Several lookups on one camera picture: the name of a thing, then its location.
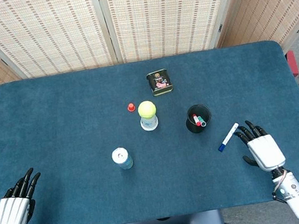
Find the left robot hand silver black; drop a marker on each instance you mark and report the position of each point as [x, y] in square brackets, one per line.
[11, 216]

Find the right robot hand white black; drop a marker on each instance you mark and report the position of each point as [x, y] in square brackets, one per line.
[267, 153]

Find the blue capped white marker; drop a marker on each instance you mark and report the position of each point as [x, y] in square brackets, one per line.
[228, 137]

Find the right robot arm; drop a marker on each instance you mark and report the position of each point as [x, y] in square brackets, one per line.
[294, 194]

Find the green marker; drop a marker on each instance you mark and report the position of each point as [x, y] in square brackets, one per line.
[202, 122]

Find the black pen holder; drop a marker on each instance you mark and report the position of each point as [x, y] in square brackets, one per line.
[198, 130]

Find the red marker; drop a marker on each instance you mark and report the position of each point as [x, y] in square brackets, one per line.
[196, 120]

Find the red box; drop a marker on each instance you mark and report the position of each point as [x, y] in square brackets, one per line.
[292, 64]

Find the blue table mat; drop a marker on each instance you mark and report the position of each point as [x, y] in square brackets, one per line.
[70, 135]

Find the clear plastic cup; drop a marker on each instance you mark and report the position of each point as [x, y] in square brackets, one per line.
[149, 124]

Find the light blue beverage can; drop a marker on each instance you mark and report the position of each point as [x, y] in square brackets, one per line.
[121, 156]

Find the yellow tennis ball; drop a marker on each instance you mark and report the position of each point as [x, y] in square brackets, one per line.
[147, 109]

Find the black tin box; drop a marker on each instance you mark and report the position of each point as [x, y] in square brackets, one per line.
[159, 83]

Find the red bottle cap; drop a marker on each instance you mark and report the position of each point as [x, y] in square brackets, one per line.
[131, 107]

